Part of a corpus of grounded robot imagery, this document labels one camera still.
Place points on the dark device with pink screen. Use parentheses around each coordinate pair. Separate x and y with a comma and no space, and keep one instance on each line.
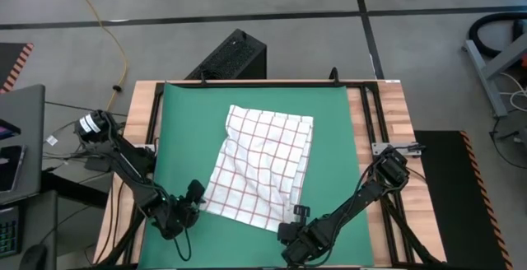
(8,129)

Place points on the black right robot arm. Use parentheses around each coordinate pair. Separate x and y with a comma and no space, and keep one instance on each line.
(358,200)

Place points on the black computer mouse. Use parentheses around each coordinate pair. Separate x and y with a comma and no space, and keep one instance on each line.
(34,258)

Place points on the green table mat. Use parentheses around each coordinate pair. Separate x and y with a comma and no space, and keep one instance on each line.
(185,138)

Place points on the grey metal stand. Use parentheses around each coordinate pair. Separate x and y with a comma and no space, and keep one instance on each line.
(483,78)

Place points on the small black orange-striped floor mat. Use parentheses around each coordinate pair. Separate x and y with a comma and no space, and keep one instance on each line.
(10,62)

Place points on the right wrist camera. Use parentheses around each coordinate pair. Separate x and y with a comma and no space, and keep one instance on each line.
(288,232)

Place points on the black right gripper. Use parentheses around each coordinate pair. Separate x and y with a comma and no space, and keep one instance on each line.
(309,243)

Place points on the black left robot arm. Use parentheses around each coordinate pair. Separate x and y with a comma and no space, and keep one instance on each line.
(123,163)

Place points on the black computer tower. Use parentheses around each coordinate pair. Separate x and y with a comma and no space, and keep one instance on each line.
(234,54)

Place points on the black phone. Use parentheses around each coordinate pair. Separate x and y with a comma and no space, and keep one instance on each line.
(10,167)

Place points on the white paper tag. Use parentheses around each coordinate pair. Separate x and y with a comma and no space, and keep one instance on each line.
(52,140)

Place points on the black power adapter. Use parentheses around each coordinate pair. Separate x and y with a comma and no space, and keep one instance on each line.
(96,164)

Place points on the dark grey desk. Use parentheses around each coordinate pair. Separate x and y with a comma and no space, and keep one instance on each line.
(41,229)

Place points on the white red-checked towel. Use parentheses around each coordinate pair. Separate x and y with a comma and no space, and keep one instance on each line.
(259,167)

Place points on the black clamp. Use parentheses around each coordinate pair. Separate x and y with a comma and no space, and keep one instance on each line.
(203,81)
(334,76)

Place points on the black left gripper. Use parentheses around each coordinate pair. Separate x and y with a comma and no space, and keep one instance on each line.
(177,218)

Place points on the silver mounting plate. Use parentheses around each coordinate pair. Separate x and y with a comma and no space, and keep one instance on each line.
(381,148)

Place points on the backlit keyboard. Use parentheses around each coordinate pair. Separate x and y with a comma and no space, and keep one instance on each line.
(9,233)

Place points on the large black orange-striped floor mat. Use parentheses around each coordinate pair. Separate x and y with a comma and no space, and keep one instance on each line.
(457,204)

